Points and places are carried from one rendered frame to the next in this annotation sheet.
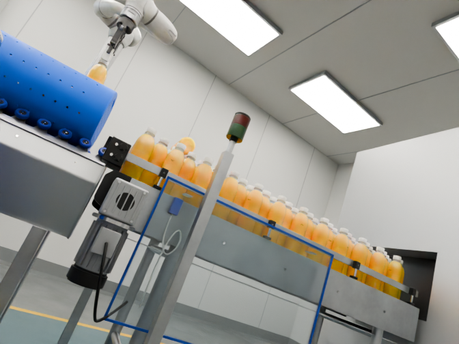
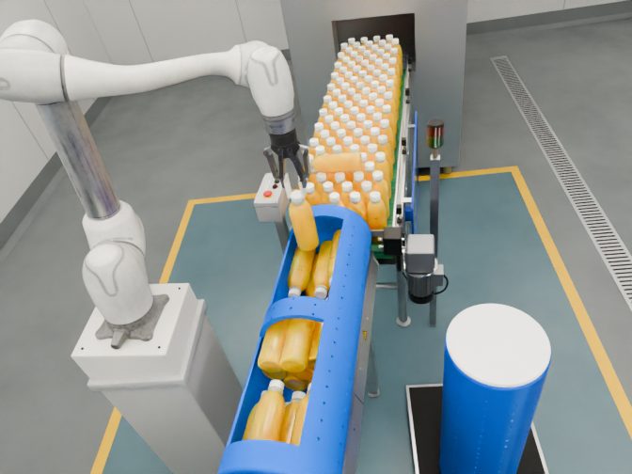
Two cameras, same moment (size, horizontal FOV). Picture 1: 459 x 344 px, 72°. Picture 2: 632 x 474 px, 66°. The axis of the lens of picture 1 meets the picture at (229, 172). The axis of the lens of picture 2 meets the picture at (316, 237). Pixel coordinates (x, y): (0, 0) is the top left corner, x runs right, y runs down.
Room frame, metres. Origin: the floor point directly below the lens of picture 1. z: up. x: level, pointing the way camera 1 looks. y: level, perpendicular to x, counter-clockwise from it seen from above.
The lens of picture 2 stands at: (0.54, 1.62, 2.24)
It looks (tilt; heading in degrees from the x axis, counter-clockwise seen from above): 42 degrees down; 307
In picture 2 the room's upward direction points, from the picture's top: 12 degrees counter-clockwise
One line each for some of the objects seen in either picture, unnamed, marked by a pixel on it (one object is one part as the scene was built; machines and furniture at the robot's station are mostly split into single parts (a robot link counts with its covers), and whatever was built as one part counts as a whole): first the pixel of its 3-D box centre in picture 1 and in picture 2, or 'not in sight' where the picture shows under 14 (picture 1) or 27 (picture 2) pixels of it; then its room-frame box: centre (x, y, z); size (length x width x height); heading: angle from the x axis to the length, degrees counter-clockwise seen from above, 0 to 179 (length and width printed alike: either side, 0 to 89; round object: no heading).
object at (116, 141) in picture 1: (115, 155); (391, 242); (1.11, 0.40, 0.95); 0.10 x 0.07 x 0.10; 19
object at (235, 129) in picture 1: (235, 133); (434, 138); (1.08, 0.03, 1.18); 0.06 x 0.06 x 0.05
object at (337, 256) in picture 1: (298, 237); (402, 123); (1.39, -0.39, 0.96); 1.60 x 0.01 x 0.03; 109
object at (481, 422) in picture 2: not in sight; (484, 417); (0.64, 0.76, 0.59); 0.28 x 0.28 x 0.88
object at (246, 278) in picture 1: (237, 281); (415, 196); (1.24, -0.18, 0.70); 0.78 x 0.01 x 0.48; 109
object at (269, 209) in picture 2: not in sight; (273, 197); (1.63, 0.41, 1.05); 0.20 x 0.10 x 0.10; 109
